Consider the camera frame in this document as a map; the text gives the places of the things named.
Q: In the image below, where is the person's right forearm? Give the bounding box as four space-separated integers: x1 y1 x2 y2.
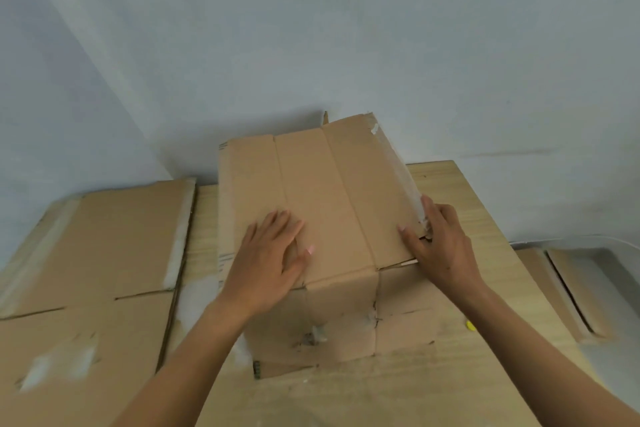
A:
457 286 640 427

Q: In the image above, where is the light wooden table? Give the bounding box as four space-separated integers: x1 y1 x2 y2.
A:
165 159 606 427

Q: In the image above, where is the person's left hand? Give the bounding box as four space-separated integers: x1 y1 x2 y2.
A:
215 210 316 324

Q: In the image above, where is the person's right hand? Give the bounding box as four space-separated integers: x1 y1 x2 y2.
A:
398 195 489 304

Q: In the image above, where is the white cable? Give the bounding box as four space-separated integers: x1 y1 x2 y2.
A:
509 234 640 255

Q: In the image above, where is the person's left forearm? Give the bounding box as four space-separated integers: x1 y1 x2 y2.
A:
109 296 251 427

